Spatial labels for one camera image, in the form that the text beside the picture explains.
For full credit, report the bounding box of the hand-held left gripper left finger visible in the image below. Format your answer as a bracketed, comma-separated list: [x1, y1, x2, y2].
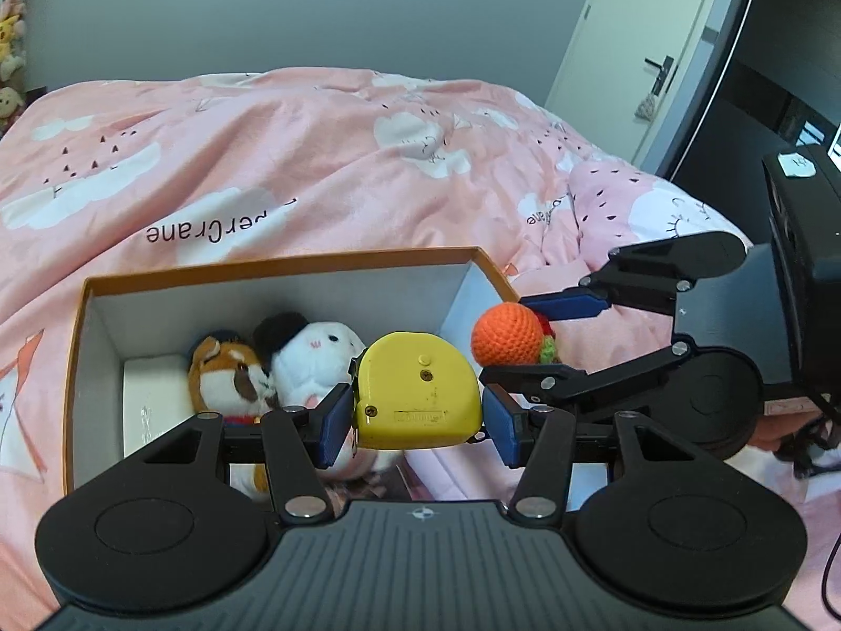
[108, 382, 357, 525]

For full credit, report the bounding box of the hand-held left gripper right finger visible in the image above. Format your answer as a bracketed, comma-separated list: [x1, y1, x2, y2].
[483, 384, 724, 525]

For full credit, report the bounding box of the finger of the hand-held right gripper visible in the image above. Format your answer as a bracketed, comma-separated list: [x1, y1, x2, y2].
[521, 240, 692, 323]
[479, 342, 694, 423]

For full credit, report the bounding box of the orange crochet ball charm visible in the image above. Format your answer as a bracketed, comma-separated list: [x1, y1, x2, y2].
[471, 302, 564, 365]

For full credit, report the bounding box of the pink card wallet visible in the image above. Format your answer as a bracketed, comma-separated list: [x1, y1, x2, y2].
[404, 447, 520, 504]

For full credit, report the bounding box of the illustrated card pack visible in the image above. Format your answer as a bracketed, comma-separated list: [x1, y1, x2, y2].
[329, 463, 412, 520]

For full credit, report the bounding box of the white plush toy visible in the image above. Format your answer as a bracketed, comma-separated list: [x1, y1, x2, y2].
[253, 313, 395, 481]

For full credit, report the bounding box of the yellow tape measure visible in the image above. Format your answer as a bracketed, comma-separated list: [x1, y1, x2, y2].
[348, 332, 486, 451]

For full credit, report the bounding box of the brown plush toy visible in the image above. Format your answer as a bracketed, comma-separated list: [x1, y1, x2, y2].
[187, 335, 277, 494]

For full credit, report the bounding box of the orange cardboard box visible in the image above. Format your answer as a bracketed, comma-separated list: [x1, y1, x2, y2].
[64, 246, 523, 501]

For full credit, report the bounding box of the white glasses case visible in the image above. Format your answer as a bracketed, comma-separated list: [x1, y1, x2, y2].
[121, 355, 198, 457]

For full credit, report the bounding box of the black glossy cabinet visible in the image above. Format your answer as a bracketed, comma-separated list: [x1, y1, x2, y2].
[663, 0, 841, 211]

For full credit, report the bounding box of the pink cloud print blanket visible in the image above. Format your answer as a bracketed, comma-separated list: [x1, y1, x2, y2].
[0, 66, 841, 631]

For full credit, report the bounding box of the white door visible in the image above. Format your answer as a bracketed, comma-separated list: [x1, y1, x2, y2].
[545, 0, 730, 165]

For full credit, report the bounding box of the clear tube of plush toys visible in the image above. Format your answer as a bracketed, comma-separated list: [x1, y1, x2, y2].
[0, 0, 34, 139]

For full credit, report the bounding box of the black door handle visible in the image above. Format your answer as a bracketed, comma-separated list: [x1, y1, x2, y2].
[644, 56, 678, 96]

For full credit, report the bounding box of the black cable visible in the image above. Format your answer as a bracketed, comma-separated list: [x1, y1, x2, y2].
[818, 522, 841, 612]

